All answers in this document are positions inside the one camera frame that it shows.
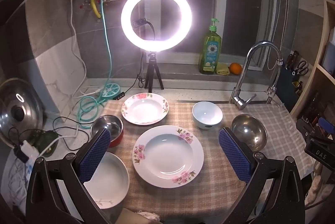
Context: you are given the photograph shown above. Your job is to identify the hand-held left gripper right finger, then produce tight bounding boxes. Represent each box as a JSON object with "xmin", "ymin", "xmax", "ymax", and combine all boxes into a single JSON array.
[{"xmin": 218, "ymin": 127, "xmax": 305, "ymax": 224}]

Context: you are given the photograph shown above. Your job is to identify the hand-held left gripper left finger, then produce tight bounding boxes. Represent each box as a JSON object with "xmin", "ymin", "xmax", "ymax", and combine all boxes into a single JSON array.
[{"xmin": 25, "ymin": 128, "xmax": 112, "ymax": 224}]

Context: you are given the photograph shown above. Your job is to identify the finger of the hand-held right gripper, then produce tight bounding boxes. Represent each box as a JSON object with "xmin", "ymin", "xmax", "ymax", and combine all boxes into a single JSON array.
[
  {"xmin": 296, "ymin": 118, "xmax": 318, "ymax": 141},
  {"xmin": 317, "ymin": 117, "xmax": 335, "ymax": 136}
]

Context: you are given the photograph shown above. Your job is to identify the white leaf-print plate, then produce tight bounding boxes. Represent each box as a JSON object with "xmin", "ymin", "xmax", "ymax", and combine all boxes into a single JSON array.
[{"xmin": 83, "ymin": 151, "xmax": 130, "ymax": 210}]

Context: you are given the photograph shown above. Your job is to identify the red steel bowl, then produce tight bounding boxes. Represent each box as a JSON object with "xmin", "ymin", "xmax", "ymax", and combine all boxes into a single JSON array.
[{"xmin": 90, "ymin": 115, "xmax": 124, "ymax": 148}]

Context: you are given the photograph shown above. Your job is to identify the white bowl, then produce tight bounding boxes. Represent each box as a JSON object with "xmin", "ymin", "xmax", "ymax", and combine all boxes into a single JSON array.
[{"xmin": 192, "ymin": 101, "xmax": 223, "ymax": 130}]

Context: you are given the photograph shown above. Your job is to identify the small floral plate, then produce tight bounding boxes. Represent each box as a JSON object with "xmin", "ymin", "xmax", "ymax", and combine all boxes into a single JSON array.
[{"xmin": 121, "ymin": 92, "xmax": 170, "ymax": 125}]

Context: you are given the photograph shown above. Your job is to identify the large floral plate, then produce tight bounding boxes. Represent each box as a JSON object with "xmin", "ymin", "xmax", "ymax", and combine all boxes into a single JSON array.
[{"xmin": 133, "ymin": 125, "xmax": 205, "ymax": 188}]

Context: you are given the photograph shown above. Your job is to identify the plaid table cloth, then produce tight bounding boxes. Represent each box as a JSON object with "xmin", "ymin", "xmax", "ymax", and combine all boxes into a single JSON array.
[{"xmin": 86, "ymin": 100, "xmax": 318, "ymax": 216}]

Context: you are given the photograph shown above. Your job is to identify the dark knife holder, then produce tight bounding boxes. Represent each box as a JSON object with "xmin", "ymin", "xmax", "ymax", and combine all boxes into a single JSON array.
[{"xmin": 276, "ymin": 50, "xmax": 309, "ymax": 99}]

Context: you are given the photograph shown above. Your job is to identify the dark green round object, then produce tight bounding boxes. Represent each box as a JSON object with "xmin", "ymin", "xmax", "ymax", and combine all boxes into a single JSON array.
[{"xmin": 34, "ymin": 130, "xmax": 59, "ymax": 159}]

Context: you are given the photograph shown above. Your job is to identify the chrome faucet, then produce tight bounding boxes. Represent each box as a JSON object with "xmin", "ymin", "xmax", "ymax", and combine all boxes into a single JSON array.
[{"xmin": 230, "ymin": 41, "xmax": 284, "ymax": 110}]

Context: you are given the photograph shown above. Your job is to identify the black scissors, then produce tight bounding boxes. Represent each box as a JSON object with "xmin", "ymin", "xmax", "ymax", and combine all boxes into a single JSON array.
[{"xmin": 294, "ymin": 60, "xmax": 309, "ymax": 75}]

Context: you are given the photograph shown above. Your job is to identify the white charger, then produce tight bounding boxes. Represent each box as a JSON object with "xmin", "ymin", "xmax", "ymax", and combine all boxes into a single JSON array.
[{"xmin": 21, "ymin": 141, "xmax": 40, "ymax": 162}]

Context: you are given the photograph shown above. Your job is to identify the teal round power strip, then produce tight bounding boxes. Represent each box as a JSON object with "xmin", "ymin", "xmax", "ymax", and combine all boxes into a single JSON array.
[{"xmin": 103, "ymin": 83, "xmax": 121, "ymax": 97}]

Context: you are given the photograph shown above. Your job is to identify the black adapter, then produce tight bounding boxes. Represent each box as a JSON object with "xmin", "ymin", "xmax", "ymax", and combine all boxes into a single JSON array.
[{"xmin": 13, "ymin": 145, "xmax": 29, "ymax": 163}]

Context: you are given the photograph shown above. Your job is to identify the person's fuzzy clothing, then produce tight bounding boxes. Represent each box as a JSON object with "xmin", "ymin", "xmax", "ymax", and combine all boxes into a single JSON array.
[{"xmin": 136, "ymin": 210, "xmax": 161, "ymax": 224}]

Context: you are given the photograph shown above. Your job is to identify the wooden shelf unit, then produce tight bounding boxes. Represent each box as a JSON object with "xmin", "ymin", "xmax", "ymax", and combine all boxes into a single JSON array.
[{"xmin": 289, "ymin": 0, "xmax": 335, "ymax": 120}]

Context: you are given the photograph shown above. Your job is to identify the orange fruit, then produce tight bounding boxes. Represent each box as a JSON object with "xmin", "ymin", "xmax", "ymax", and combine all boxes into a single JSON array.
[{"xmin": 229, "ymin": 63, "xmax": 242, "ymax": 75}]

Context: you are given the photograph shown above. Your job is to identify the yellow cloth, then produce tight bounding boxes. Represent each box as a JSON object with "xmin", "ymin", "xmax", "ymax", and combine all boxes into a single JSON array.
[{"xmin": 215, "ymin": 63, "xmax": 231, "ymax": 75}]

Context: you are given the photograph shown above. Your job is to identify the steel pot lid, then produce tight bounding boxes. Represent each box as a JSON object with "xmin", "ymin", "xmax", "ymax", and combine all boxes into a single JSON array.
[{"xmin": 0, "ymin": 78, "xmax": 45, "ymax": 148}]

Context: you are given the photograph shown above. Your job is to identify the green dish soap bottle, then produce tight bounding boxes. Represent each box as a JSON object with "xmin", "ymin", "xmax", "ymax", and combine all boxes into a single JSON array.
[{"xmin": 198, "ymin": 18, "xmax": 222, "ymax": 75}]

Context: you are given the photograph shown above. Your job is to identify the black phone clamp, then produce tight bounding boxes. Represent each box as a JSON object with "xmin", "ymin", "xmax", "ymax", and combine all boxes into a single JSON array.
[{"xmin": 131, "ymin": 18, "xmax": 157, "ymax": 41}]

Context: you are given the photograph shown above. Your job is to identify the white charger cable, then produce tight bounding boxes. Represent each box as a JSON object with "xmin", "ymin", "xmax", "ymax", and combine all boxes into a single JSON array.
[{"xmin": 38, "ymin": 119, "xmax": 80, "ymax": 154}]

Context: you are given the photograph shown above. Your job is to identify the black ring light cable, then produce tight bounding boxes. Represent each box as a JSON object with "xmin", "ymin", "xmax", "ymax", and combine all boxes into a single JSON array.
[{"xmin": 126, "ymin": 52, "xmax": 147, "ymax": 93}]

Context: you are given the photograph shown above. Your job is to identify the teal cable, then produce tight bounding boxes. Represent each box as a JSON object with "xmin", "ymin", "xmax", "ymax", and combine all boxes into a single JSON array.
[{"xmin": 77, "ymin": 0, "xmax": 113, "ymax": 130}]

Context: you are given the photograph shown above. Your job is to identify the white ring light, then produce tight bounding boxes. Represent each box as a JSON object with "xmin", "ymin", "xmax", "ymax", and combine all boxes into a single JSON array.
[{"xmin": 121, "ymin": 0, "xmax": 193, "ymax": 53}]

